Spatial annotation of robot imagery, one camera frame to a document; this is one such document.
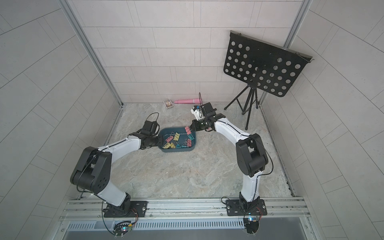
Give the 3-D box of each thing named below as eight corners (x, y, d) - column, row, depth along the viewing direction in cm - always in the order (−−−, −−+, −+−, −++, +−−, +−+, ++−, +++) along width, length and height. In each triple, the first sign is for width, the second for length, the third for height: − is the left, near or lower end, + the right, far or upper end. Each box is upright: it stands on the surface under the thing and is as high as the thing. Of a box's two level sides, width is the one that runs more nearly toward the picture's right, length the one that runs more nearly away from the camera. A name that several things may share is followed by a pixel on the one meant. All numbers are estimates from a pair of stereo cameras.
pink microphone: (174, 103, 120) (174, 100, 117) (175, 101, 121) (174, 98, 119) (201, 103, 120) (201, 100, 117) (201, 101, 121) (201, 98, 119)
